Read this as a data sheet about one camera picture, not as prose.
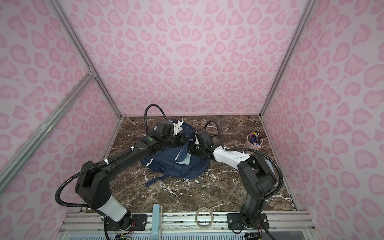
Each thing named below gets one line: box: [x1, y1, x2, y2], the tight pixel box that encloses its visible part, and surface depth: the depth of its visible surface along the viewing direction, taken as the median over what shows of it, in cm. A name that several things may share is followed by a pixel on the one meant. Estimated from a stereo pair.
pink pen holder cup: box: [243, 130, 263, 151], surface depth 92 cm
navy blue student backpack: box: [140, 121, 211, 187], surface depth 86 cm
